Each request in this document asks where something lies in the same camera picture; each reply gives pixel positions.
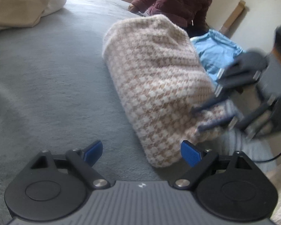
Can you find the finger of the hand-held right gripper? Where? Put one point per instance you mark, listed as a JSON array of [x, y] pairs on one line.
[[236, 79], [253, 117]]

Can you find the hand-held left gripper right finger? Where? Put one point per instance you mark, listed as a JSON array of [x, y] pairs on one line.
[[189, 153]]

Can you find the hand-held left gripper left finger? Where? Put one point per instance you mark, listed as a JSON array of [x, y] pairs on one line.
[[93, 151]]

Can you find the houndstooth knit garment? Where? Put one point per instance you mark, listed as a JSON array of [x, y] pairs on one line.
[[154, 86]]

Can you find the light blue garment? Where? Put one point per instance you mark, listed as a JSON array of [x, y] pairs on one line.
[[213, 49]]

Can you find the cardboard strip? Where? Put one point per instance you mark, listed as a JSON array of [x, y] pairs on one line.
[[234, 16]]

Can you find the grey bed blanket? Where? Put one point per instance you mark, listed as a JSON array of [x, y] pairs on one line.
[[49, 75]]

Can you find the white garment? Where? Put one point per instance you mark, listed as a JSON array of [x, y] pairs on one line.
[[57, 2]]

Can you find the beige coat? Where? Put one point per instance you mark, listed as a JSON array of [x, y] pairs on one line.
[[18, 4]]

